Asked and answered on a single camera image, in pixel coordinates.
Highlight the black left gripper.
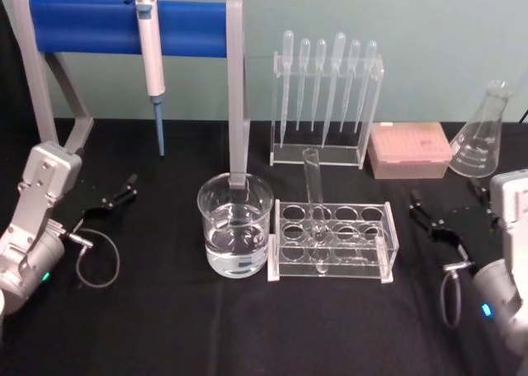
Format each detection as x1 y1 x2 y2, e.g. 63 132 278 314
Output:
54 172 140 239

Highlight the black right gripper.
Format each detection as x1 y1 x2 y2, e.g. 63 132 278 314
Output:
408 176 503 270

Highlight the glass conical flask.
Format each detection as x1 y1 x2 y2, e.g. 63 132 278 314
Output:
448 78 513 179

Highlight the pink pipette tip box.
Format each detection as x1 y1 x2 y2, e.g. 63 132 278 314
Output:
368 120 453 181

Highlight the clear acrylic test tube rack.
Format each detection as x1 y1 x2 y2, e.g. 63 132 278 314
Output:
266 199 399 286

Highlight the clear acrylic pipette rack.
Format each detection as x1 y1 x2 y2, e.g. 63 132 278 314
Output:
269 49 385 170

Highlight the glass beaker with water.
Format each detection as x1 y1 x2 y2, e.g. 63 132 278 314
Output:
196 172 276 279

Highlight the glass test tube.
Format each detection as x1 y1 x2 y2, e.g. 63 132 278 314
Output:
302 148 332 276

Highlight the black table cloth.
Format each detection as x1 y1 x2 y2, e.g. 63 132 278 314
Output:
0 115 528 376

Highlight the white and blue micropipette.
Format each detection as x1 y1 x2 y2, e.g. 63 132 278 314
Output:
135 0 168 159

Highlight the grey stand with blue bar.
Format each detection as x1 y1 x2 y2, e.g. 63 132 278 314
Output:
12 0 251 190

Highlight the left gripper grey cable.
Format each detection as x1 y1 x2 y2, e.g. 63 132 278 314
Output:
61 227 121 289

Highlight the gripper grey cable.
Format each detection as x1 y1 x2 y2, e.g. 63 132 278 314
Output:
61 227 121 289
439 260 476 332

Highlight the right gripper grey cable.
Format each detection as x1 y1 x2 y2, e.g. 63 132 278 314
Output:
439 260 476 332

